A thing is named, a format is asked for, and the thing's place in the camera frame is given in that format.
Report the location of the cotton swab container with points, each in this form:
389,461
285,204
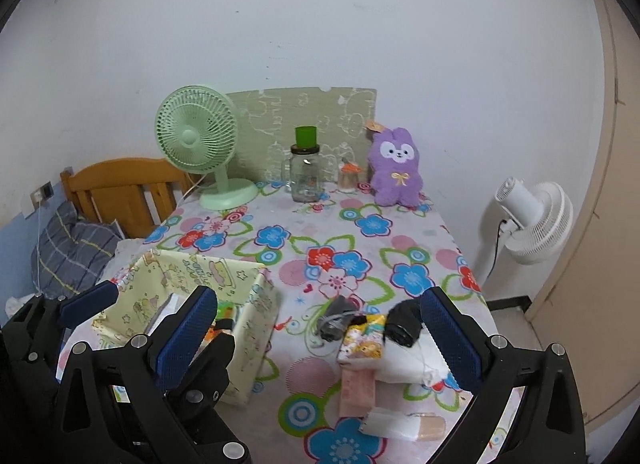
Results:
347,179

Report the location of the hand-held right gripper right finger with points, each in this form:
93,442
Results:
450,339

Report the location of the white standing fan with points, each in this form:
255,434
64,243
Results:
540,224

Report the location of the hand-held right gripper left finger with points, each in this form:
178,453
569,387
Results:
187,339

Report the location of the white bedding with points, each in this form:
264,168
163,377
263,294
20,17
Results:
127,249

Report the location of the green patterned board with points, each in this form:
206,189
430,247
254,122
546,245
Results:
280,114

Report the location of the plaid pillow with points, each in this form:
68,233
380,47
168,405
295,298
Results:
75,249

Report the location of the grey sock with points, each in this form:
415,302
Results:
332,321

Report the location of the wall outlet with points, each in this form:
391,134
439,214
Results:
42,192

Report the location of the floral tablecloth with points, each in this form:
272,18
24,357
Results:
300,224

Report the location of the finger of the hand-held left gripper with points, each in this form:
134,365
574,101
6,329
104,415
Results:
90,300

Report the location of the yellow cartoon print cloth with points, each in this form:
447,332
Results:
250,334

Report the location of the pink packet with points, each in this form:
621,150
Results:
357,394

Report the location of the glass jar with green lid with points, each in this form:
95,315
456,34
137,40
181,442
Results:
305,174

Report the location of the black sock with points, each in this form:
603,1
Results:
400,329

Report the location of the green desk fan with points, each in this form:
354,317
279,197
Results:
195,137

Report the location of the beige door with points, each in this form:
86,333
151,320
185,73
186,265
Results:
600,244

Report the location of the white cloth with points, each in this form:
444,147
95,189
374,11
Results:
400,366

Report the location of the orange printed soft item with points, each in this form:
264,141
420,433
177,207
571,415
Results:
225,326

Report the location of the white and beige roll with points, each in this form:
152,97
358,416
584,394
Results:
390,424

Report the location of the purple plush toy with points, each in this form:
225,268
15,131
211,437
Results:
395,174

